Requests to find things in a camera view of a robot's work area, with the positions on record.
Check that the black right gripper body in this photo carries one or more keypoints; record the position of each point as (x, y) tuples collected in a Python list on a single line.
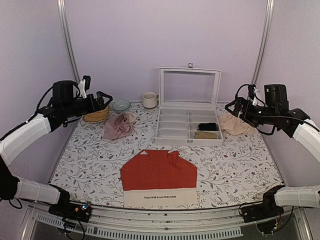
[(249, 113)]

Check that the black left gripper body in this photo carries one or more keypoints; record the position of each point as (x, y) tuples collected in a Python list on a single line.
[(89, 107)]

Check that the red and white underwear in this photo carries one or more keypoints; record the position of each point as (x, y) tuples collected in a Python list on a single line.
[(158, 178)]

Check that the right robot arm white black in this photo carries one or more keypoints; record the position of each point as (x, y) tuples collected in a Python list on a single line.
[(295, 123)]

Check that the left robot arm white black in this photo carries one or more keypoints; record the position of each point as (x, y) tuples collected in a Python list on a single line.
[(69, 102)]

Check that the beige crumpled underwear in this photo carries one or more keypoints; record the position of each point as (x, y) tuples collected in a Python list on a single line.
[(234, 126)]

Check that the black rolled underwear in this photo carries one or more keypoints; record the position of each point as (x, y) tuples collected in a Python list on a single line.
[(209, 126)]

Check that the pink crumpled underwear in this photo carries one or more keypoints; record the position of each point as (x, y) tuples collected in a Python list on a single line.
[(119, 126)]

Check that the tan rolled underwear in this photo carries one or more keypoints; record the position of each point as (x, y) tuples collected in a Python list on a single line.
[(205, 135)]

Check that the woven bamboo tray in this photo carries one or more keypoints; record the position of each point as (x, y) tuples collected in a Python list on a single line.
[(97, 117)]

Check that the light green glass bowl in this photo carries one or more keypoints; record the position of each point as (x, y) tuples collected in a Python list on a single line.
[(121, 105)]

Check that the white compartment storage box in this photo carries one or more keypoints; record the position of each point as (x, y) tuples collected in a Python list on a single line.
[(187, 97)]

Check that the white ceramic mug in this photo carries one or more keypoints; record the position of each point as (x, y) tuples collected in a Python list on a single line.
[(150, 99)]

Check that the floral patterned table mat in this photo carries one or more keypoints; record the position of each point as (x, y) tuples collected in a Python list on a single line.
[(90, 165)]

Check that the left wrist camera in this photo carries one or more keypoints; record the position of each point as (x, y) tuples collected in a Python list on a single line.
[(84, 85)]

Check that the left aluminium frame post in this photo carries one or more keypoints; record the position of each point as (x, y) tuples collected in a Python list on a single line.
[(62, 12)]

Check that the aluminium frame post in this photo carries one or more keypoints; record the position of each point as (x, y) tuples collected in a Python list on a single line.
[(62, 12), (264, 40)]

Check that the right aluminium frame post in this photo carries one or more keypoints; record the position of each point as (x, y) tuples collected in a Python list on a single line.
[(264, 40)]

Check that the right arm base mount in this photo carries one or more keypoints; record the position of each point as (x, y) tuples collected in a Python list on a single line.
[(262, 212)]

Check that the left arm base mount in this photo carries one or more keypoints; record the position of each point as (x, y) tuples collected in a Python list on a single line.
[(74, 211)]

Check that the aluminium front rail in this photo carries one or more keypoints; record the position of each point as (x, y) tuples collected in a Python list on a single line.
[(204, 220)]

